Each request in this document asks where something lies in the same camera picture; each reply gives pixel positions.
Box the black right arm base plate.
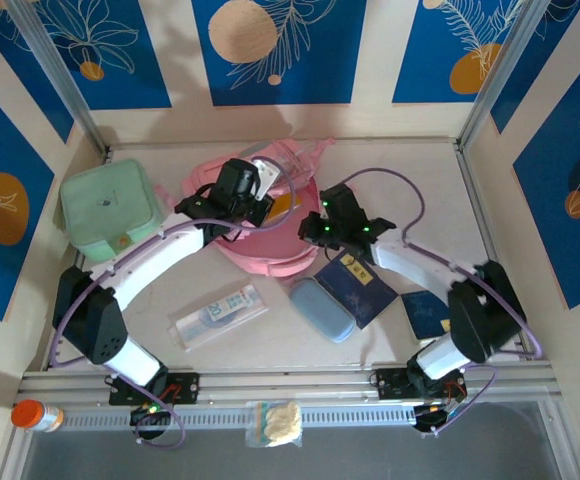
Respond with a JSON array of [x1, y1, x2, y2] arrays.
[[375, 367, 466, 401]]

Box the aluminium front rail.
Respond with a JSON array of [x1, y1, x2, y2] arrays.
[[17, 360, 557, 405]]

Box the dark blue book yellow label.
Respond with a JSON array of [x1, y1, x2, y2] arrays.
[[314, 249, 401, 330]]

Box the plain dark blue book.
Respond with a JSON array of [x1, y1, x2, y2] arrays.
[[400, 289, 451, 341]]

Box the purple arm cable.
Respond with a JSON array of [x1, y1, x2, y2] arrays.
[[51, 157, 304, 450], [342, 167, 544, 439]]

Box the black controller board green light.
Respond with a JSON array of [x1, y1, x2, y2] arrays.
[[129, 403, 172, 442]]

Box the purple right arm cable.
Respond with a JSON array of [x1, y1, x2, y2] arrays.
[[342, 167, 544, 439]]

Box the aluminium side rail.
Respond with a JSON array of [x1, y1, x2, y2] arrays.
[[453, 139, 535, 362], [39, 144, 114, 374]]

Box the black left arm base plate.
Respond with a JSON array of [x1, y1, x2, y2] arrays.
[[108, 372, 201, 406]]

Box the grey blue pencil case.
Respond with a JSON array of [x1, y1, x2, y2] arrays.
[[288, 277, 357, 344]]

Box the mint green lunch bag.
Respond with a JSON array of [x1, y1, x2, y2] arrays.
[[58, 158, 166, 262]]

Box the black controller board orange wires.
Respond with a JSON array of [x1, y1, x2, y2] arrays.
[[412, 402, 467, 437]]

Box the grey slotted cable duct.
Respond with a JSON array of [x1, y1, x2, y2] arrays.
[[62, 403, 416, 431]]

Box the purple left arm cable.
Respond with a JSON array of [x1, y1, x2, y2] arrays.
[[51, 157, 304, 450]]

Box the pink backpack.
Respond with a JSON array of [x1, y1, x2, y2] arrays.
[[154, 138, 336, 279]]

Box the aluminium corner post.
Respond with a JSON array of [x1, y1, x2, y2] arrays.
[[7, 0, 110, 154], [457, 0, 555, 151]]

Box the clear bag white contents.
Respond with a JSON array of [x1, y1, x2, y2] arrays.
[[244, 399, 304, 449]]

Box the orange capped pill bottle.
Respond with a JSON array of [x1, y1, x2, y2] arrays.
[[10, 398, 65, 434]]

